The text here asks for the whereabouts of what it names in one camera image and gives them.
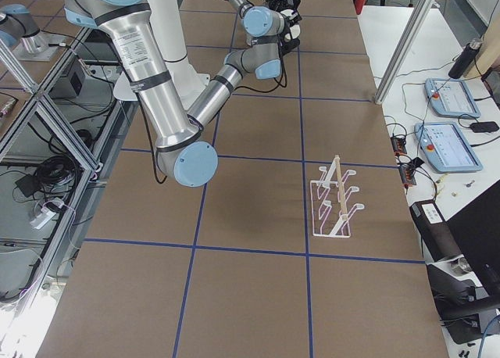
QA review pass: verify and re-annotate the far teach pendant tablet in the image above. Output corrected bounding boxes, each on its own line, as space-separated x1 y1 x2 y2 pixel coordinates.
424 78 480 119

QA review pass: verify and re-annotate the near teach pendant tablet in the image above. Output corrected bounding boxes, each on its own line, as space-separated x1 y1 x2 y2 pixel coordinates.
414 121 483 174

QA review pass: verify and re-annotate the black water bottle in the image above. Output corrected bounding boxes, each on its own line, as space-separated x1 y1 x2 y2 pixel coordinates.
448 38 483 79

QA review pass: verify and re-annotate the black monitor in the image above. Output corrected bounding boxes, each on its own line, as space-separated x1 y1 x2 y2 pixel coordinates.
448 183 499 295

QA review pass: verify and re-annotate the white wire cup rack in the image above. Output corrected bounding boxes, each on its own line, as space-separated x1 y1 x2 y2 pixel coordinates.
309 155 365 238

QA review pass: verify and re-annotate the aluminium frame post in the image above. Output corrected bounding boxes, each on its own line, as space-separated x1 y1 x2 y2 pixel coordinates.
373 0 435 105

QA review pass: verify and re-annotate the teach pendant tablet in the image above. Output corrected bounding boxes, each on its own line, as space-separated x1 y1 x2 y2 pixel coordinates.
424 78 480 119
414 121 483 174

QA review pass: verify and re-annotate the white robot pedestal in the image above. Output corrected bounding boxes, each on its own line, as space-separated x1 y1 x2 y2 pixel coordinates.
148 0 210 110

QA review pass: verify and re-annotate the white plastic cup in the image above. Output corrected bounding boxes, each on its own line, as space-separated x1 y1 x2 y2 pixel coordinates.
280 9 302 42

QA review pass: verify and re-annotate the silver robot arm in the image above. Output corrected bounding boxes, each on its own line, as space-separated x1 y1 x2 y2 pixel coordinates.
65 0 218 187
187 0 302 127

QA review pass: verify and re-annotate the black label box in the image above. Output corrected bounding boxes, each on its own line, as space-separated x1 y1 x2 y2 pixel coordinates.
409 199 462 261

